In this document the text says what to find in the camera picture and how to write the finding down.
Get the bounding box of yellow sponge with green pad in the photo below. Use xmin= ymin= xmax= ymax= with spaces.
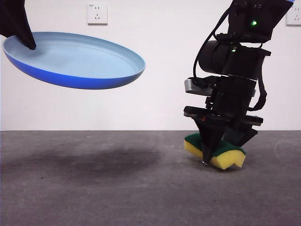
xmin=183 ymin=133 xmax=246 ymax=171

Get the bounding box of blue round plate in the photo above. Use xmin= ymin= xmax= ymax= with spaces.
xmin=2 ymin=32 xmax=146 ymax=90

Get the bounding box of black braided cable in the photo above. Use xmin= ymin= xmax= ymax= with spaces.
xmin=246 ymin=42 xmax=268 ymax=112

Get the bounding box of thin black cable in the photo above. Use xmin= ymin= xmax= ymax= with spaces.
xmin=192 ymin=1 xmax=236 ymax=88

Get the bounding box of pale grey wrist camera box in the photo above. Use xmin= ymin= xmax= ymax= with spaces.
xmin=184 ymin=77 xmax=214 ymax=97

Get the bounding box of white wall socket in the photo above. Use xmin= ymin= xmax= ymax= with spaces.
xmin=87 ymin=3 xmax=109 ymax=26
xmin=286 ymin=6 xmax=301 ymax=26

